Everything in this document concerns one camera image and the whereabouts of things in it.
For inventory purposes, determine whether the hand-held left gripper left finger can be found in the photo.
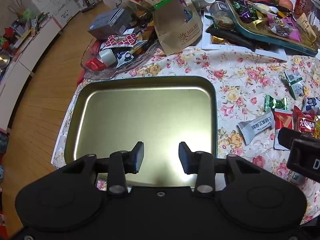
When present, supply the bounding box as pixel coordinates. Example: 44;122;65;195
62;142;145;196

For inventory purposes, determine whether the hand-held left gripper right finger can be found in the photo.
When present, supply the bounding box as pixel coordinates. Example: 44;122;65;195
179;142;260;197

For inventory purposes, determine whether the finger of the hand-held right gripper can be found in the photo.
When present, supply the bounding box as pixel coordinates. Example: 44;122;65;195
278;127;302;151

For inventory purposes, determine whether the red white snack packet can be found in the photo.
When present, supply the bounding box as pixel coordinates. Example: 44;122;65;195
273;108;293;151

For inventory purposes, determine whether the grey white snack packet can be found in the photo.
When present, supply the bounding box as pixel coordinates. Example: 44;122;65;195
237;109;275;145

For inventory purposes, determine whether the green striped candy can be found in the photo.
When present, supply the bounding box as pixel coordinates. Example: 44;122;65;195
264;94;289;112

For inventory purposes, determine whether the white blue snack packet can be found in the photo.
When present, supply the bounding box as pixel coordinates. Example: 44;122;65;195
302;97;320;113

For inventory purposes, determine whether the gold metal tray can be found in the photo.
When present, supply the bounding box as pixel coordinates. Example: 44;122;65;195
64;76;217;180

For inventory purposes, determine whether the floral tablecloth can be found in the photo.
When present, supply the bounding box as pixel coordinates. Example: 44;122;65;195
51;44;320;230

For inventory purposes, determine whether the clear glass dish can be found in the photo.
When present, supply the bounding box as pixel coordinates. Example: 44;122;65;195
80;39;164;81

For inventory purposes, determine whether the teal tray of candy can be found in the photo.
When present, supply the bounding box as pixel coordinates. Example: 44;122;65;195
226;0;320;57

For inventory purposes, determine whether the pink snack packet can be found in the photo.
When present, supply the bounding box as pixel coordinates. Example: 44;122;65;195
267;14;302;43

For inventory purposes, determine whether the tan snack packet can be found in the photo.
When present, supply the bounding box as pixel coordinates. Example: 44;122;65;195
296;12;317;42

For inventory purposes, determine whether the black snack packet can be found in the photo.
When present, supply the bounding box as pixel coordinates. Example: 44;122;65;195
205;26;257;49

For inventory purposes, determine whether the red patterned snack packet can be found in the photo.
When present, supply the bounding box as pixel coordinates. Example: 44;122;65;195
103;33;141;50

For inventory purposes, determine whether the red snack canister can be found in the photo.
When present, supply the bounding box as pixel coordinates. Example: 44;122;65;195
293;0;315;18

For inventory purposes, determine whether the grey cardboard box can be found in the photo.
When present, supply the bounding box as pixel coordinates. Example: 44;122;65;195
87;7;133;40

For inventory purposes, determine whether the small clear cookie jar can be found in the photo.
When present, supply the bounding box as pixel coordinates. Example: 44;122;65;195
209;1;235;28

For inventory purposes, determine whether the brown paper bag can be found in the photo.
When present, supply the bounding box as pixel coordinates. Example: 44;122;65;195
110;0;203;55

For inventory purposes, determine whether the white low cabinet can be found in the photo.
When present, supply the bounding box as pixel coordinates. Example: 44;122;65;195
0;17;63;130

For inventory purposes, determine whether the metal bowl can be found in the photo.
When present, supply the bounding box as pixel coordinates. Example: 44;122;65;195
0;51;11;68

